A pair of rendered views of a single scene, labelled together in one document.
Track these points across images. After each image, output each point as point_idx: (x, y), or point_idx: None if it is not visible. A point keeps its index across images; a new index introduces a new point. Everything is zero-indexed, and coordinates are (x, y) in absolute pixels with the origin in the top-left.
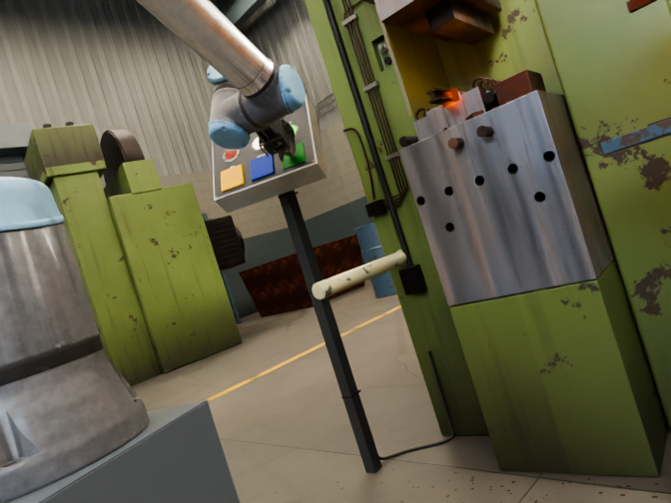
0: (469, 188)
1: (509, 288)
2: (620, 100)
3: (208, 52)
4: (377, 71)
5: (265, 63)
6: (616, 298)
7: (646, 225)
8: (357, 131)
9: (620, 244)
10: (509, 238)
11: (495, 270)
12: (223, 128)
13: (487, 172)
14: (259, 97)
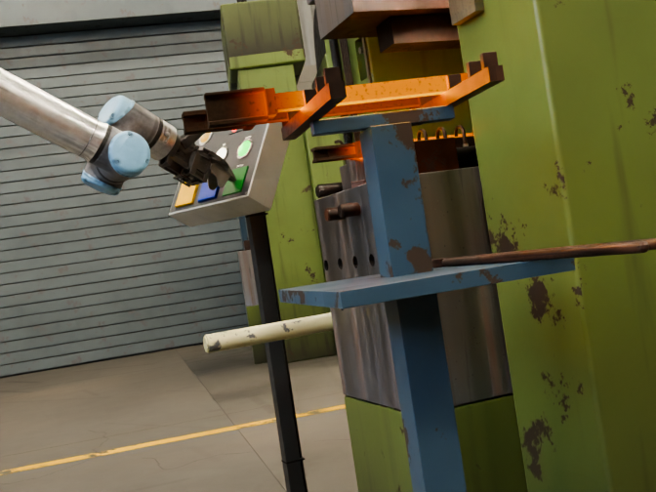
0: (350, 266)
1: (373, 395)
2: (514, 195)
3: (33, 132)
4: (358, 79)
5: (93, 137)
6: (477, 443)
7: (532, 361)
8: None
9: (514, 376)
10: (372, 338)
11: (365, 370)
12: (86, 181)
13: (359, 255)
14: (94, 164)
